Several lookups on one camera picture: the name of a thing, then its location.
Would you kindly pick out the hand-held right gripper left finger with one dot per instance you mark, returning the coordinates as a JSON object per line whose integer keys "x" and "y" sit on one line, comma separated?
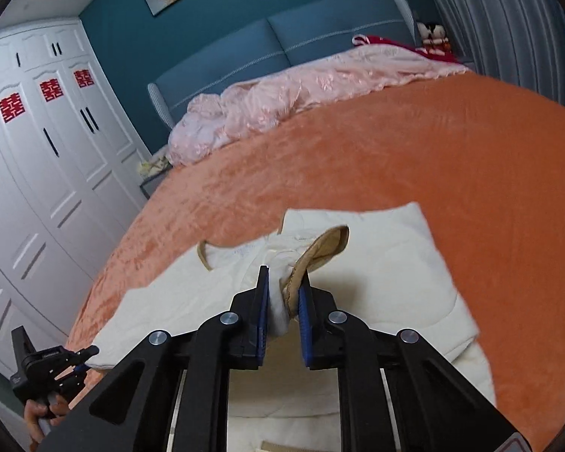
{"x": 262, "y": 320}

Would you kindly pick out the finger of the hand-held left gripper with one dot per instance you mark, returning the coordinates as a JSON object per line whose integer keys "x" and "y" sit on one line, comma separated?
{"x": 73, "y": 375}
{"x": 82, "y": 354}

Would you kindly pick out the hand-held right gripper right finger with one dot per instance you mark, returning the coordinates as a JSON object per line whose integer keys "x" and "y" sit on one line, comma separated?
{"x": 304, "y": 325}

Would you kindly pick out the cream quilted garment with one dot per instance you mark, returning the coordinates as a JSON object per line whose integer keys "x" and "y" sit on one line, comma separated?
{"x": 405, "y": 268}

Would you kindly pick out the person's left hand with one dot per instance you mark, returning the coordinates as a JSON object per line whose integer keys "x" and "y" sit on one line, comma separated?
{"x": 40, "y": 421}

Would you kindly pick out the white wardrobe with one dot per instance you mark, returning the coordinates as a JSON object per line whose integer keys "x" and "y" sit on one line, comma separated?
{"x": 42, "y": 207}

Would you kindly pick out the orange plush blanket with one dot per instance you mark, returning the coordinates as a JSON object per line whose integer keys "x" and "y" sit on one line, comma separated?
{"x": 358, "y": 160}

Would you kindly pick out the grey bedside table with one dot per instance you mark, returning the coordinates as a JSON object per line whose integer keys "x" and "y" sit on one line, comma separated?
{"x": 466, "y": 59}
{"x": 150, "y": 183}

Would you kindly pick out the pale cloth on bedside table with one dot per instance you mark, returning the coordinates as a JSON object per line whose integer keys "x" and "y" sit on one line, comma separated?
{"x": 155, "y": 165}

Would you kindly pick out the pink embroidered quilt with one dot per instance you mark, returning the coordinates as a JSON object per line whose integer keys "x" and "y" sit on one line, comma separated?
{"x": 273, "y": 99}

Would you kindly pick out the red paper door decoration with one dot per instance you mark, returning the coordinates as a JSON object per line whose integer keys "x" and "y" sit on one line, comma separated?
{"x": 81, "y": 78}
{"x": 10, "y": 108}
{"x": 50, "y": 89}

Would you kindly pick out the blue padded headboard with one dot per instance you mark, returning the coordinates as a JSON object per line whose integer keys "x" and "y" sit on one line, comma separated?
{"x": 226, "y": 52}

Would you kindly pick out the red cloth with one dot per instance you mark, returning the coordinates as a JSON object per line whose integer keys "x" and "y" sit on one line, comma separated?
{"x": 428, "y": 52}

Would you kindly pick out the plush doll toy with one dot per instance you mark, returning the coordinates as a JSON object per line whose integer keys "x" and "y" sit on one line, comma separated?
{"x": 431, "y": 35}

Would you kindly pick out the grey curtain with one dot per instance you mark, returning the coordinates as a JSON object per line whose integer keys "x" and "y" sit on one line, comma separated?
{"x": 508, "y": 23}

